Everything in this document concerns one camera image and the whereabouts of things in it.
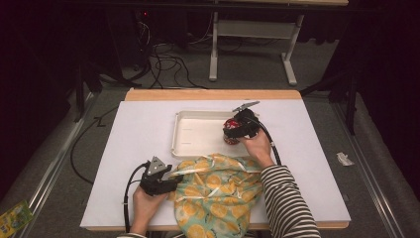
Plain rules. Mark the white desk frame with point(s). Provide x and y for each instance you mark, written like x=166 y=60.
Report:
x=254 y=29

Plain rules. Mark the black stand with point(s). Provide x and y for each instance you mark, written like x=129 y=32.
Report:
x=350 y=99
x=87 y=82

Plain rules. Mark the white plastic tray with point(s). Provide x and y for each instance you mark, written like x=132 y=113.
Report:
x=198 y=135

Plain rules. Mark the green packet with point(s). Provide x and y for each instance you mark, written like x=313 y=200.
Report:
x=15 y=218

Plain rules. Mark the orange slice print fabric bag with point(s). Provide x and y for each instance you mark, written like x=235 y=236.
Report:
x=214 y=195

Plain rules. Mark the dark computer tower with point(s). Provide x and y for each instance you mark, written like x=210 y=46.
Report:
x=127 y=36

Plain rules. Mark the person's left hand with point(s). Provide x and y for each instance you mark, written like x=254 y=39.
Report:
x=145 y=208

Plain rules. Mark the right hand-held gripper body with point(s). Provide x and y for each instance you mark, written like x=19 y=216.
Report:
x=249 y=122

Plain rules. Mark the metal floor rail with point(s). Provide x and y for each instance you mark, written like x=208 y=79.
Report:
x=52 y=168
x=366 y=172

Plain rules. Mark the crumpled white paper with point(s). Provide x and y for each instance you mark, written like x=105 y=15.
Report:
x=345 y=159

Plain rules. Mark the white table mat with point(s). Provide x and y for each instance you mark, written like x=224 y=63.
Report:
x=132 y=132

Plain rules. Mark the person's right hand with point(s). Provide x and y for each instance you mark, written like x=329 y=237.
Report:
x=259 y=148

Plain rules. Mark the red can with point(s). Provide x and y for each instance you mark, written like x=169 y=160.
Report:
x=231 y=125

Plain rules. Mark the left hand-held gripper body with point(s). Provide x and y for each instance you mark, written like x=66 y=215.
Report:
x=153 y=180

